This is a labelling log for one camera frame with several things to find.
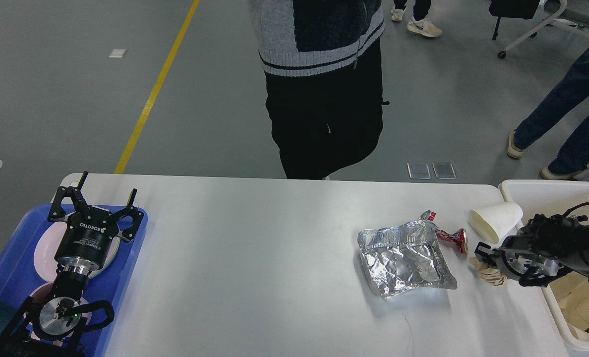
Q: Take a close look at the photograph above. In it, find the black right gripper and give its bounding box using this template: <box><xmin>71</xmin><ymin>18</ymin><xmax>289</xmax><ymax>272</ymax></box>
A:
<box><xmin>475</xmin><ymin>241</ymin><xmax>560</xmax><ymax>287</ymax></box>

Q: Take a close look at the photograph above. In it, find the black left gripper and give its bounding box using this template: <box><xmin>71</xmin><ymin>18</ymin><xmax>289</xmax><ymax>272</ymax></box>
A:
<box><xmin>46</xmin><ymin>172</ymin><xmax>144</xmax><ymax>273</ymax></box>

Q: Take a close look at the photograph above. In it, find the pink plate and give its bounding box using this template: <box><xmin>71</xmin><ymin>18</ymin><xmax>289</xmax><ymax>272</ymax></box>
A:
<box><xmin>34</xmin><ymin>222</ymin><xmax>104</xmax><ymax>282</ymax></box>

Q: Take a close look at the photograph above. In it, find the brown paper sheet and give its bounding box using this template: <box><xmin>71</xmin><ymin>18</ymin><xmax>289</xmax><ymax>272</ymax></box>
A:
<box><xmin>550</xmin><ymin>272</ymin><xmax>589</xmax><ymax>330</ymax></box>

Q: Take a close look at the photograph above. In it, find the aluminium foil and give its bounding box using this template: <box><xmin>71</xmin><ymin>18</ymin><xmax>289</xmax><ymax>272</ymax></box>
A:
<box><xmin>356</xmin><ymin>219</ymin><xmax>458</xmax><ymax>300</ymax></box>

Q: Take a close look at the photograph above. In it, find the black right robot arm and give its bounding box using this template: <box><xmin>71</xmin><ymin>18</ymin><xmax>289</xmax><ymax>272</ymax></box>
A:
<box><xmin>475</xmin><ymin>202</ymin><xmax>589</xmax><ymax>287</ymax></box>

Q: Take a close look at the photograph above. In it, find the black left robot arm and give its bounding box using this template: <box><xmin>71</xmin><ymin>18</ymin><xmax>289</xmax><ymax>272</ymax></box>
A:
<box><xmin>0</xmin><ymin>172</ymin><xmax>147</xmax><ymax>357</ymax></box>

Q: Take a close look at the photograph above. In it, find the small red object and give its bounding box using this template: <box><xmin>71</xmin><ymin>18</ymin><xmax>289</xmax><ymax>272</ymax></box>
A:
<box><xmin>420</xmin><ymin>210</ymin><xmax>468</xmax><ymax>254</ymax></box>

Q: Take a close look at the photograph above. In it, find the cream plastic bin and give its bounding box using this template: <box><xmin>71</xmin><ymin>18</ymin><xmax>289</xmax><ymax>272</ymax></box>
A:
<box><xmin>499</xmin><ymin>180</ymin><xmax>589</xmax><ymax>357</ymax></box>

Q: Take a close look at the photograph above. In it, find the blue plastic tray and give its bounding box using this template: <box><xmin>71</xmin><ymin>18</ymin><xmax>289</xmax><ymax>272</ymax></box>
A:
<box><xmin>0</xmin><ymin>203</ymin><xmax>148</xmax><ymax>357</ymax></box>

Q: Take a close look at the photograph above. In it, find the right metal floor plate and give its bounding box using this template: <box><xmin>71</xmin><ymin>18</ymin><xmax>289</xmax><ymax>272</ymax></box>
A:
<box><xmin>431</xmin><ymin>162</ymin><xmax>456</xmax><ymax>180</ymax></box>

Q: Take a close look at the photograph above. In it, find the metal floor plate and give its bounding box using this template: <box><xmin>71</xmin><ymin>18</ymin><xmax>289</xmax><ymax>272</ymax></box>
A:
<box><xmin>431</xmin><ymin>162</ymin><xmax>456</xmax><ymax>180</ymax></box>
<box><xmin>407</xmin><ymin>162</ymin><xmax>431</xmax><ymax>180</ymax></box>

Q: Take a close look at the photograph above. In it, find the left metal floor plate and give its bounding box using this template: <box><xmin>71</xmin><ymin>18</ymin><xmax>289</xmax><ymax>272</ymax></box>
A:
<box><xmin>407</xmin><ymin>162</ymin><xmax>431</xmax><ymax>180</ymax></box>

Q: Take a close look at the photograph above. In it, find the white floor label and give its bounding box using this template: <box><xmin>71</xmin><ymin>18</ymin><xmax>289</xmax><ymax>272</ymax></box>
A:
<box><xmin>108</xmin><ymin>48</ymin><xmax>127</xmax><ymax>59</ymax></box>

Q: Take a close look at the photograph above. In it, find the person in blue jeans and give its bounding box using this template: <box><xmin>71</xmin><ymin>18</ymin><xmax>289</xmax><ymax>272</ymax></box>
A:
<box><xmin>507</xmin><ymin>47</ymin><xmax>589</xmax><ymax>180</ymax></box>

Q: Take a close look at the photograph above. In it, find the person with white sneakers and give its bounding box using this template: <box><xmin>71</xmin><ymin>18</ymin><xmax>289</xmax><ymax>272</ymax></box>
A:
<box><xmin>391</xmin><ymin>0</ymin><xmax>442</xmax><ymax>38</ymax></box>

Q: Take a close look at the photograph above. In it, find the white office chair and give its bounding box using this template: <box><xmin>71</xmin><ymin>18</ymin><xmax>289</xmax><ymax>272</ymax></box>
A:
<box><xmin>489</xmin><ymin>0</ymin><xmax>589</xmax><ymax>59</ymax></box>

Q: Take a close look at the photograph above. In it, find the person in grey sweater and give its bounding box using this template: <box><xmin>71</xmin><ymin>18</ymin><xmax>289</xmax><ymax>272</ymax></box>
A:
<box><xmin>247</xmin><ymin>0</ymin><xmax>384</xmax><ymax>180</ymax></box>

